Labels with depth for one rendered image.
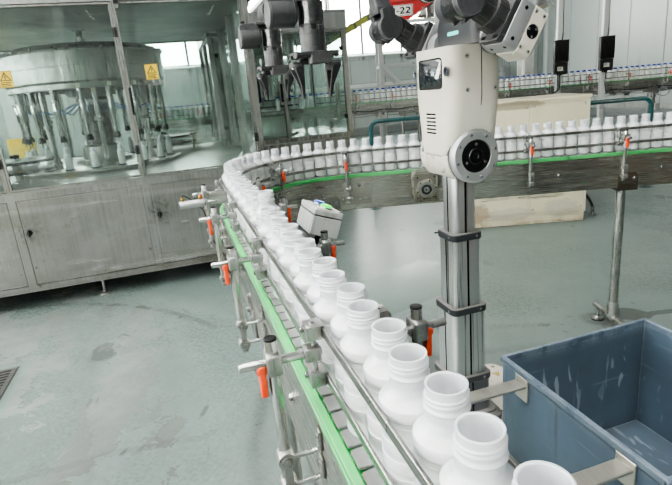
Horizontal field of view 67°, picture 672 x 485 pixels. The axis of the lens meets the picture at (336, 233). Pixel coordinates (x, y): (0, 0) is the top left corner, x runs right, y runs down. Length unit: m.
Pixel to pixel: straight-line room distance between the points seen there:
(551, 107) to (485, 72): 3.63
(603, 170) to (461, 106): 1.46
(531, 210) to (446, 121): 3.78
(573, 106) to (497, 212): 1.16
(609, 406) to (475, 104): 0.85
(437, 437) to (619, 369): 0.70
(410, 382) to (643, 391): 0.75
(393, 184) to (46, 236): 2.72
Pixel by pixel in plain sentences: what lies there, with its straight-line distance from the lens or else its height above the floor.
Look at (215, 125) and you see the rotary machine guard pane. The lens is 4.14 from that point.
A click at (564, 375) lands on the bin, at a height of 0.88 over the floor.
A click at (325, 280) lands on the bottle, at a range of 0.68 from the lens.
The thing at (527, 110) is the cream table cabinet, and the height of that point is 1.08.
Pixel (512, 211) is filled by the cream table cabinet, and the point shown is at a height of 0.14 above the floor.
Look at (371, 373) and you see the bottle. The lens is 0.55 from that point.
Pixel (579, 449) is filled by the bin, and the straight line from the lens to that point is 0.84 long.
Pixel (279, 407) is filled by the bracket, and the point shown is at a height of 1.01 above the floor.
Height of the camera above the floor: 1.40
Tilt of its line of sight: 16 degrees down
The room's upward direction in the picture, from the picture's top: 5 degrees counter-clockwise
